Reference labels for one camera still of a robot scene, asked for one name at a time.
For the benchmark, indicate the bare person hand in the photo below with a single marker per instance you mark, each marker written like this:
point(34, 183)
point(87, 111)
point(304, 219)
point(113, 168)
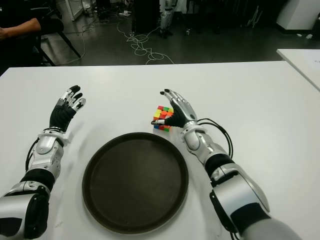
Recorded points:
point(2, 33)

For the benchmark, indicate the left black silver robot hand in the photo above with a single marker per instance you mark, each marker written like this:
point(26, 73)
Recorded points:
point(61, 116)

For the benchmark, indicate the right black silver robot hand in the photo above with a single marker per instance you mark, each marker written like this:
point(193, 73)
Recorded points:
point(185, 115)

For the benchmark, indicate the multicoloured Rubik's cube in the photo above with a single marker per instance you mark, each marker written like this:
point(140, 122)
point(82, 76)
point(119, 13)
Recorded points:
point(162, 113)

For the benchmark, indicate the left silver black robot arm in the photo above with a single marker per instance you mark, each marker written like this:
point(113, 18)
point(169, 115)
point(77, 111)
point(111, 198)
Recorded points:
point(45, 147)

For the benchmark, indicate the bare person forearm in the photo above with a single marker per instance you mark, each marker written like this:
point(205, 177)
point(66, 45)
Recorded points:
point(22, 26)

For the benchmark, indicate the right silver black robot arm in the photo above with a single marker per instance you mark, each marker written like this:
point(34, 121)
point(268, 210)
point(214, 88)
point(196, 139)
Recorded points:
point(193, 140)

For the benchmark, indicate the round dark brown plate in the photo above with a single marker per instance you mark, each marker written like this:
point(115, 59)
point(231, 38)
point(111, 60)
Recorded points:
point(135, 180)

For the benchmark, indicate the seated person black shirt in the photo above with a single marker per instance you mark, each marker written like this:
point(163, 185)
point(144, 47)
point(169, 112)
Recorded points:
point(15, 10)

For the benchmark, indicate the black chair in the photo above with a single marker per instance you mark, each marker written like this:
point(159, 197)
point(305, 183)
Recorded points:
point(72, 46)

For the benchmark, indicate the white glass-front cabinet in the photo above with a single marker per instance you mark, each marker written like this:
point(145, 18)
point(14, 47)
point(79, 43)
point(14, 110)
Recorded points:
point(72, 10)

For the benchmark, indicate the silver humanoid robot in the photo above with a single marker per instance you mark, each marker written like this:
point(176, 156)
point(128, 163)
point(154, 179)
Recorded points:
point(166, 17)

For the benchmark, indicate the white power strip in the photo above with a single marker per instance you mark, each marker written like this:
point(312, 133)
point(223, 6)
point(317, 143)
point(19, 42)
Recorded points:
point(124, 13)

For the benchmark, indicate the white side table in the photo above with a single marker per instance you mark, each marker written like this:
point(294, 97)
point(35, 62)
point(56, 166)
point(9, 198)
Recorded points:
point(302, 67)

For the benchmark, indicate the small white floor object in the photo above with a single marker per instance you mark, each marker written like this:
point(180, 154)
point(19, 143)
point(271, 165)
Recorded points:
point(309, 36)

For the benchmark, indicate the white cabinet with black base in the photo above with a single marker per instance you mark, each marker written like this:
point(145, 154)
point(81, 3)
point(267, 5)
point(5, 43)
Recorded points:
point(297, 15)

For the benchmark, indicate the white folded metal frame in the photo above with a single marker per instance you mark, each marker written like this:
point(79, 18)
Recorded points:
point(253, 17)

